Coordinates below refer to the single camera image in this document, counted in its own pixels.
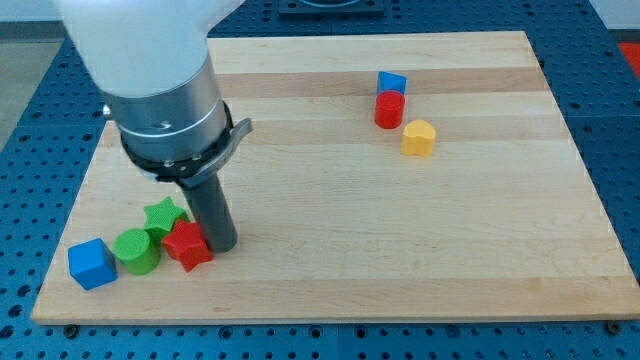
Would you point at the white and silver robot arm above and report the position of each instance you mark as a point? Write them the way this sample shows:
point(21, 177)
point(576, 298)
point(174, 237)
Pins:
point(152, 65)

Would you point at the yellow heart block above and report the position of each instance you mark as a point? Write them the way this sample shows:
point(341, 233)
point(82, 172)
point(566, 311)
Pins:
point(418, 138)

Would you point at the red star block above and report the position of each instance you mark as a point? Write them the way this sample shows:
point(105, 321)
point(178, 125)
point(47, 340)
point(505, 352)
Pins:
point(185, 243)

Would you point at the green star block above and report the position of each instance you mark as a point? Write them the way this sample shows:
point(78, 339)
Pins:
point(161, 218)

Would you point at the wooden board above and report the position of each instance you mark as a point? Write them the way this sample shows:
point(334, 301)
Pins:
point(501, 223)

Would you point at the red cylinder block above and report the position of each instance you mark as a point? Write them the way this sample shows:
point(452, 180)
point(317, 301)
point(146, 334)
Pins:
point(389, 109)

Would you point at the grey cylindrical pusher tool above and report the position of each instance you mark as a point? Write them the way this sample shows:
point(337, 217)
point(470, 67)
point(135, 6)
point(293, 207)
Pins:
point(209, 207)

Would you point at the blue triangle block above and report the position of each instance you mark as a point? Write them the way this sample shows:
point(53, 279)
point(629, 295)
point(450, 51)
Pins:
point(388, 81)

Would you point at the green cylinder block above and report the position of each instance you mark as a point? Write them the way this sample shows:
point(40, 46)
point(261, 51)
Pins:
point(136, 251)

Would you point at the blue cube block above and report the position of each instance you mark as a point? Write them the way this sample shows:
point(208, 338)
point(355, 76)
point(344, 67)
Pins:
point(91, 264)

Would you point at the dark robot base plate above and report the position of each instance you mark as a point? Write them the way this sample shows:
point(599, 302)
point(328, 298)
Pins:
point(330, 7)

